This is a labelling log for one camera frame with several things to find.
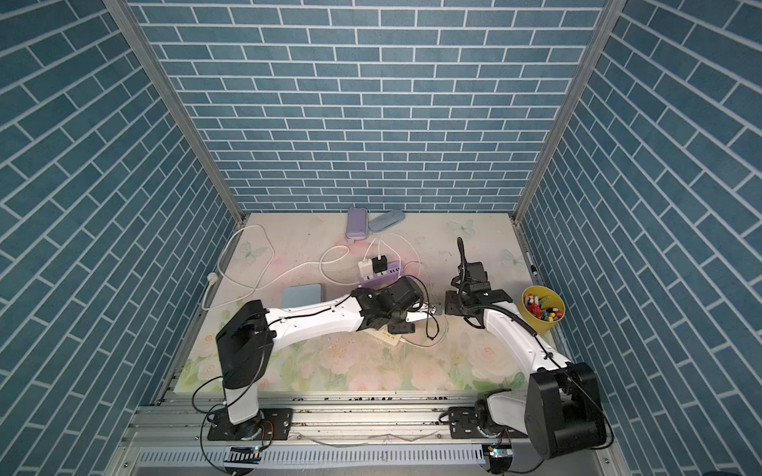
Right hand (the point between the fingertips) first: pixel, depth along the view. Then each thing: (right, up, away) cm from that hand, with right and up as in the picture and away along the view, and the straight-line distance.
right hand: (455, 303), depth 88 cm
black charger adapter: (-24, +11, +10) cm, 28 cm away
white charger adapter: (-28, +10, +8) cm, 30 cm away
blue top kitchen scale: (-49, +1, +9) cm, 50 cm away
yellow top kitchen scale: (-22, -10, 0) cm, 24 cm away
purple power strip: (-23, +5, +11) cm, 26 cm away
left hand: (-12, -2, -4) cm, 13 cm away
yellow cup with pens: (+24, 0, -4) cm, 24 cm away
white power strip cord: (-43, +11, +17) cm, 48 cm away
